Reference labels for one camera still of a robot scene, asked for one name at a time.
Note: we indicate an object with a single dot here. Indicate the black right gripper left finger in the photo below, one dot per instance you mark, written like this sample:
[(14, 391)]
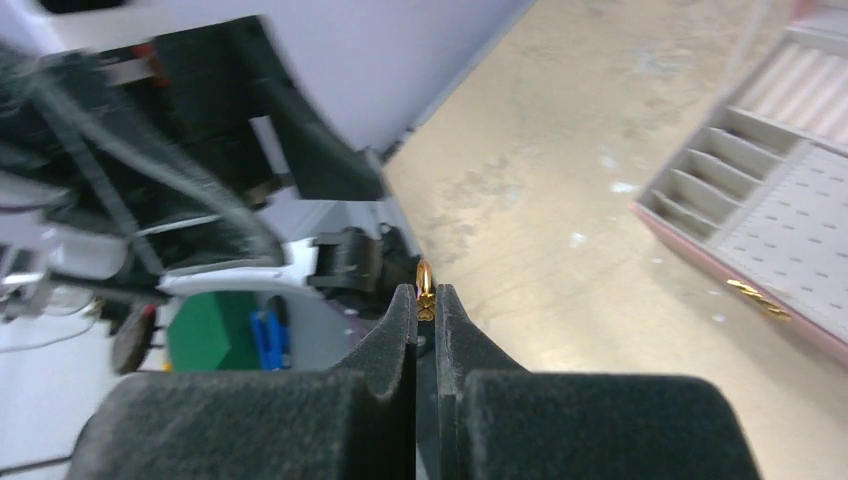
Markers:
[(355, 420)]

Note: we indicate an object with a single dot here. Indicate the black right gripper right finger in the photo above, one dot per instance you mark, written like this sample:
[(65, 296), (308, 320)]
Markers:
[(499, 420)]

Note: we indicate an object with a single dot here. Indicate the gold hoop earring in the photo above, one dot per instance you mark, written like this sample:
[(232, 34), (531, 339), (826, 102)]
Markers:
[(425, 292)]

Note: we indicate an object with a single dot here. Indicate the pink jewelry box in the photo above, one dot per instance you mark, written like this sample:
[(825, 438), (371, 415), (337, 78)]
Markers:
[(756, 197)]

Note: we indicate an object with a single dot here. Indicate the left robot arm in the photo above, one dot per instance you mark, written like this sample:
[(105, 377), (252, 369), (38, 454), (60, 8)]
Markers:
[(156, 164)]

